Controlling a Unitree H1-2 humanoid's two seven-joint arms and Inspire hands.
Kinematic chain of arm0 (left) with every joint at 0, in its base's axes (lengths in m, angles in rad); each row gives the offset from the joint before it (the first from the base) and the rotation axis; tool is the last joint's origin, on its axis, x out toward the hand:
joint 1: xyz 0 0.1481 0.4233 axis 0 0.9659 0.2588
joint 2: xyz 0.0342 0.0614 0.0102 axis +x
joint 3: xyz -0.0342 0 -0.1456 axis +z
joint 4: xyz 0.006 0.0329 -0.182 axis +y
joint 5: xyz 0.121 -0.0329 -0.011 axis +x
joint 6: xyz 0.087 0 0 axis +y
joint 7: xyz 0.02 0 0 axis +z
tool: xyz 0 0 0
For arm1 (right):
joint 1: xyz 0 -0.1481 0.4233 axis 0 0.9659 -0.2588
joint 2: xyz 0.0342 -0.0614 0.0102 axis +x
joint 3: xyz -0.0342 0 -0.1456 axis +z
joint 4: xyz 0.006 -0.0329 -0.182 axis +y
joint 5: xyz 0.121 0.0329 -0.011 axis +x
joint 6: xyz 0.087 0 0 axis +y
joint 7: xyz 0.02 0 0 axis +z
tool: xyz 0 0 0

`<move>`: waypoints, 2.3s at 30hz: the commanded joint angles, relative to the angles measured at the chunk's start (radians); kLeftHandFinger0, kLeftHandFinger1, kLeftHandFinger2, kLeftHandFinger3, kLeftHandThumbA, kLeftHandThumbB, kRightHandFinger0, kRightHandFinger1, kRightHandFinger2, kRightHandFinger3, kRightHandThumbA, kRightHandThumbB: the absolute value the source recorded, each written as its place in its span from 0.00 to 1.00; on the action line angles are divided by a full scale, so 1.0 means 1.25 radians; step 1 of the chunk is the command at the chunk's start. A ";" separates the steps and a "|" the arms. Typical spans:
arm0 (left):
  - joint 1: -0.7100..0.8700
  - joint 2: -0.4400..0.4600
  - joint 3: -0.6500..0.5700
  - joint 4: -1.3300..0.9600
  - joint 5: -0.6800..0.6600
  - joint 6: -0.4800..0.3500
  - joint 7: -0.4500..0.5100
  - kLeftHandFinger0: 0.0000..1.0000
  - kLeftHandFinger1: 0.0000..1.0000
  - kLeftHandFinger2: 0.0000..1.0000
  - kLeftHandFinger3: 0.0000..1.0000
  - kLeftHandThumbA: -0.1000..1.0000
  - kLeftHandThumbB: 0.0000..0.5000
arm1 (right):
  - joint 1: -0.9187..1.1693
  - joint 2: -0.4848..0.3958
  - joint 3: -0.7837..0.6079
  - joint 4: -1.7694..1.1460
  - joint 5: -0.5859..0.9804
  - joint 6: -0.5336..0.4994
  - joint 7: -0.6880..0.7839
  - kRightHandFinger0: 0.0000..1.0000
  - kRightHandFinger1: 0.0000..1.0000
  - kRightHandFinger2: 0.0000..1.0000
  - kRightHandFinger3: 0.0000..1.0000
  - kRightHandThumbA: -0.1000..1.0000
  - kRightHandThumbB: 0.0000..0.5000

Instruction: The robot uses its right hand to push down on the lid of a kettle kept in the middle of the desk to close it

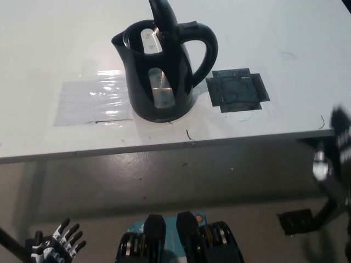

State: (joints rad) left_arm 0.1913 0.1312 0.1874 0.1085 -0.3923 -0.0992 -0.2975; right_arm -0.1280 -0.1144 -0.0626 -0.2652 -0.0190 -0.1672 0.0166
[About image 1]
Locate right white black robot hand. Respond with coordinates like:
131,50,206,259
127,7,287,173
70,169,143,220
312,104,351,184

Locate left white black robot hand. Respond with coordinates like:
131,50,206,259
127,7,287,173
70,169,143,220
25,218,87,263

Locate black electric kettle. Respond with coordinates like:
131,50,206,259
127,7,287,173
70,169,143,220
111,20,219,123

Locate black kettle lid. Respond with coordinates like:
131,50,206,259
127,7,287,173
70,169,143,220
149,0,181,38

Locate black metal table leg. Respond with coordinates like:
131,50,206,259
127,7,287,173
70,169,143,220
311,188,351,230
0,226,24,263

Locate black floor tape patch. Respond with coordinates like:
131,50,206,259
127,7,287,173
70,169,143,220
276,209,320,236

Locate black taped square patch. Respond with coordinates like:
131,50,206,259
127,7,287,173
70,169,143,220
205,67,271,113

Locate clear taped plastic sheet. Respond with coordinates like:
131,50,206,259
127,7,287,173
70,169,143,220
54,70,135,128

